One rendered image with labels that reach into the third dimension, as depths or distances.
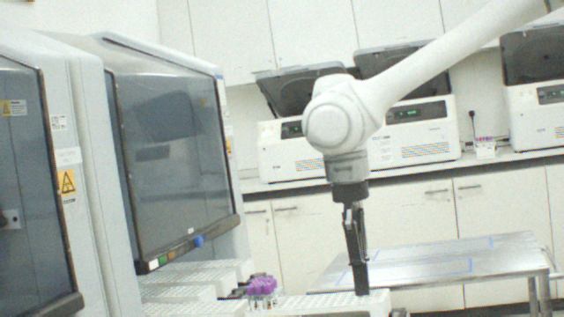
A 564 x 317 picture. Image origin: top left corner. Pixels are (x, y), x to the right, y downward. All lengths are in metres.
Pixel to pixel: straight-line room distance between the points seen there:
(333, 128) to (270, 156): 2.70
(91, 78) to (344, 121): 0.55
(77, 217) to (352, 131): 0.54
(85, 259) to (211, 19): 3.07
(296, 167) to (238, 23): 0.99
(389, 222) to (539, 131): 0.96
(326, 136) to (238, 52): 3.06
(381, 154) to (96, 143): 2.47
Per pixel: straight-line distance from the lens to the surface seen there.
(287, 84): 3.97
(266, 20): 4.10
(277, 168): 3.79
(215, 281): 1.76
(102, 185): 1.37
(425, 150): 3.64
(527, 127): 3.63
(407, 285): 1.63
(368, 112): 1.14
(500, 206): 3.66
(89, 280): 1.30
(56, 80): 1.28
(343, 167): 1.30
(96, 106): 1.39
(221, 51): 4.18
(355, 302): 1.37
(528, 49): 3.93
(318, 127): 1.11
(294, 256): 3.84
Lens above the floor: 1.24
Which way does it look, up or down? 3 degrees down
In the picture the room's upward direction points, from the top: 8 degrees counter-clockwise
